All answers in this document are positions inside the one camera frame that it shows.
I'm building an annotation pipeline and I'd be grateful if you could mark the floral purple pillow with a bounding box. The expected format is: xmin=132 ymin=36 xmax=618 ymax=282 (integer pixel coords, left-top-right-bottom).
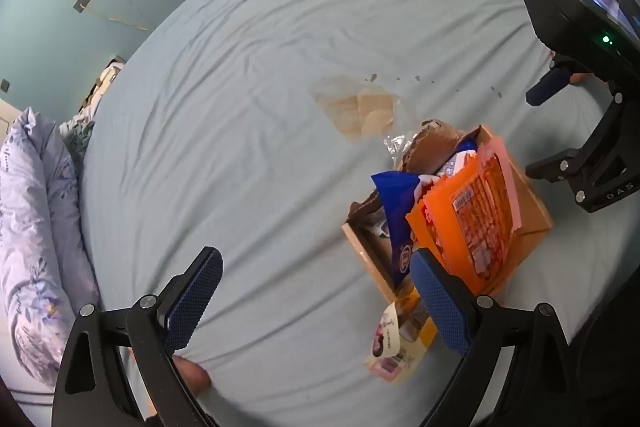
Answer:
xmin=0 ymin=107 xmax=101 ymax=388

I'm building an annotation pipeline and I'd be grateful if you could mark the cluttered bedside table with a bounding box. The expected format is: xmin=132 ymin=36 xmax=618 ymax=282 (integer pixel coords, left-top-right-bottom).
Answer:
xmin=77 ymin=57 xmax=127 ymax=118

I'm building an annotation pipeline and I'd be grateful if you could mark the yellow white snack packet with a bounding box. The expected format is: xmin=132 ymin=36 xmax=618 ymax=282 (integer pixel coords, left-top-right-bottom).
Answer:
xmin=364 ymin=292 xmax=438 ymax=383

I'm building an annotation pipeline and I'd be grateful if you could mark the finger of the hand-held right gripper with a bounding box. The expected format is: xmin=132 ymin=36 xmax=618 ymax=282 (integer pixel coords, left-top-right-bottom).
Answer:
xmin=526 ymin=59 xmax=576 ymax=106
xmin=525 ymin=79 xmax=640 ymax=214

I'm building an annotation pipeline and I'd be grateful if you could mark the light blue bed sheet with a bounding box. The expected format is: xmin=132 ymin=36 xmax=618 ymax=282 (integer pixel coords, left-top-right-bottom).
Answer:
xmin=80 ymin=0 xmax=640 ymax=427

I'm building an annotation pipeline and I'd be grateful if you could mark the yellow cable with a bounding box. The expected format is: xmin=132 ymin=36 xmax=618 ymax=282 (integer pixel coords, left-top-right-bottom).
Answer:
xmin=82 ymin=4 xmax=151 ymax=31

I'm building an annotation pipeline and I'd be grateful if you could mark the pink spicy stick packet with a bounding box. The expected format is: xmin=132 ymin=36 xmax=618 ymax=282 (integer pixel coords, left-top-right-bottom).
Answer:
xmin=472 ymin=137 xmax=523 ymax=233

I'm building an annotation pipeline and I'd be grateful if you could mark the white blue snack packet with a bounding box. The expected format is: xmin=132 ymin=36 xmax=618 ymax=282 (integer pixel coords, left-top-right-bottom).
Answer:
xmin=440 ymin=149 xmax=481 ymax=178

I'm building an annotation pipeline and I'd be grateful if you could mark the brown cardboard box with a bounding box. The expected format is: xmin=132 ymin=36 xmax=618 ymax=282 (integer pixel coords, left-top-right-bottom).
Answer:
xmin=341 ymin=119 xmax=555 ymax=305

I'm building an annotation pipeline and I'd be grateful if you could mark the crinkled clear wrapper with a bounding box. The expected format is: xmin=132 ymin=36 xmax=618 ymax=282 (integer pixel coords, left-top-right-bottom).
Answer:
xmin=382 ymin=132 xmax=417 ymax=168

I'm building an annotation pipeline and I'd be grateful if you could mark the teal knitted blanket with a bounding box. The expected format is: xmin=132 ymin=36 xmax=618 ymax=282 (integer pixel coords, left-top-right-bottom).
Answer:
xmin=60 ymin=107 xmax=97 ymax=168

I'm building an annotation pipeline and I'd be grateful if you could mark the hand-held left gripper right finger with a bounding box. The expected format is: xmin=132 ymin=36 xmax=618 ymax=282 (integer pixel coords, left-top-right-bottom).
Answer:
xmin=410 ymin=248 xmax=583 ymax=427

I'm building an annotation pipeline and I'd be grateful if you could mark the orange snack packet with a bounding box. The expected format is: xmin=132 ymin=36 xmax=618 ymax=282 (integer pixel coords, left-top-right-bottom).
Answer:
xmin=405 ymin=154 xmax=516 ymax=290

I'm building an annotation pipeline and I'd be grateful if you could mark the person's left foot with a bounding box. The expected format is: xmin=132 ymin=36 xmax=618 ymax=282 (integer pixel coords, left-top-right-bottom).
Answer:
xmin=172 ymin=355 xmax=211 ymax=400

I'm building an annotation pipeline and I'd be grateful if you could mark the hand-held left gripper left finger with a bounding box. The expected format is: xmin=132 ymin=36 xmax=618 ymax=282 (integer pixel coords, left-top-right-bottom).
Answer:
xmin=52 ymin=246 xmax=224 ymax=427

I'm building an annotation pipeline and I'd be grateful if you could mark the clear plastic bag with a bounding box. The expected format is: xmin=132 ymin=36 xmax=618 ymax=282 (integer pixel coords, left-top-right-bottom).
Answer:
xmin=312 ymin=74 xmax=401 ymax=140

